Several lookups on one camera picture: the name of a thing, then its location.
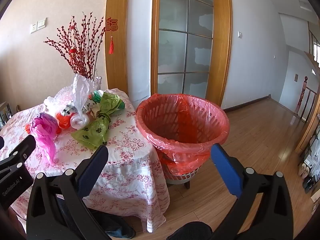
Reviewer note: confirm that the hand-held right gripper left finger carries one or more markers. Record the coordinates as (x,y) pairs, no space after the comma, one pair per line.
(95,166)

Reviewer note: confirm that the glass vase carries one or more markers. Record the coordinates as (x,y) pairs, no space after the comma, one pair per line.
(97,83)

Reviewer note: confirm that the white light switch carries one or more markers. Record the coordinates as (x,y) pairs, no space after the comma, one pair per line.
(42,23)

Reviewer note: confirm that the white wall socket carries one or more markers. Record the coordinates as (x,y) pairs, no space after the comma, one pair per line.
(33,27)

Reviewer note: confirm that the small white wall switch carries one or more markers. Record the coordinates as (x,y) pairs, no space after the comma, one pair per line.
(240,34)

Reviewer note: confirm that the red lantern ornament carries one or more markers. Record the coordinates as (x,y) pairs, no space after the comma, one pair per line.
(72,51)

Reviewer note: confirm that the wooden furniture frame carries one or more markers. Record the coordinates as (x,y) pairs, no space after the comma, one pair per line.
(306,135)

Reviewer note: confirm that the wooden stair railing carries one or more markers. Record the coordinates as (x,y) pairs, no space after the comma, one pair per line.
(303,92)

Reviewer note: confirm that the white black-patched plastic bag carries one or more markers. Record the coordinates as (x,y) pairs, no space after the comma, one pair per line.
(67,110)

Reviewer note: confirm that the white plastic basket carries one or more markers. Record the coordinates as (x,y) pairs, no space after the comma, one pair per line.
(180,178)

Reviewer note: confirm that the brown wall box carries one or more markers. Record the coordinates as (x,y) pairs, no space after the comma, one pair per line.
(296,77)

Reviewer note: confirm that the frosted glass door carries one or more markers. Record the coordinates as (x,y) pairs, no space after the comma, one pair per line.
(175,42)

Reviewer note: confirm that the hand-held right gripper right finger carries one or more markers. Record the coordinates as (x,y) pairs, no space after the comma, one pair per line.
(225,170)

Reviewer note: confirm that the wooden wall trim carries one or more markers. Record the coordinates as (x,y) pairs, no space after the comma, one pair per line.
(116,62)

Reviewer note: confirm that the pink floral tablecloth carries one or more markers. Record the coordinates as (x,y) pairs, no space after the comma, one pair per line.
(125,155)

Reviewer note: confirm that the beige slipper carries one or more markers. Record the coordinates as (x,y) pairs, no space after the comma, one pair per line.
(301,169)
(306,170)

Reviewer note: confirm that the black shoe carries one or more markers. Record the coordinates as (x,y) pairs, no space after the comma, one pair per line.
(308,183)

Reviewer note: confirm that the dark wooden cabinet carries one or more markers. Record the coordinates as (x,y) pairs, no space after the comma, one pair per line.
(5,113)

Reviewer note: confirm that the wooden door frame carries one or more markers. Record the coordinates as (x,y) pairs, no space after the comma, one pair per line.
(221,42)

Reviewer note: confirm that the wooden stool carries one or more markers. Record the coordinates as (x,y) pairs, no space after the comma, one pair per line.
(187,185)

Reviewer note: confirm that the red berry branches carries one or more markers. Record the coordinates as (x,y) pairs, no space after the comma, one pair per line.
(82,55)

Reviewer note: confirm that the pink plastic bag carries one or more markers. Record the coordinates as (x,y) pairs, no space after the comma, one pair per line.
(43,127)

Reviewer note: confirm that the dark green plastic bag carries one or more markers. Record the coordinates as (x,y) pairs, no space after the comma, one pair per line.
(95,96)

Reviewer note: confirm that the clear white plastic bag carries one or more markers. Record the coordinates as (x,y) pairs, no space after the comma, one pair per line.
(80,100)

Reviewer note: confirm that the orange-red plastic bag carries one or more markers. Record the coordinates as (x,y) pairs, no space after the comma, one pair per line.
(63,121)
(27,128)

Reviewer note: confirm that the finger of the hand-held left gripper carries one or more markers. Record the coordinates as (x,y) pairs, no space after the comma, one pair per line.
(23,147)
(1,142)

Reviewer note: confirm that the red tasselled wall ornament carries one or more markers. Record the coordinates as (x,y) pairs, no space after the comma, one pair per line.
(111,25)

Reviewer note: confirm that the green paw-print plastic bag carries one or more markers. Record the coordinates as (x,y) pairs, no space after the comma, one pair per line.
(95,130)

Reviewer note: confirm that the red plastic bin liner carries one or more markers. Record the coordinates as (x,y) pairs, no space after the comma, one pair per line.
(185,150)

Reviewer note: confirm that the yellowish upright object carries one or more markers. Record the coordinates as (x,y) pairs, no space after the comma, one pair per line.
(18,108)

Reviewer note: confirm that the person's right leg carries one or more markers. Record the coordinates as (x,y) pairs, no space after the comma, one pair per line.
(190,230)

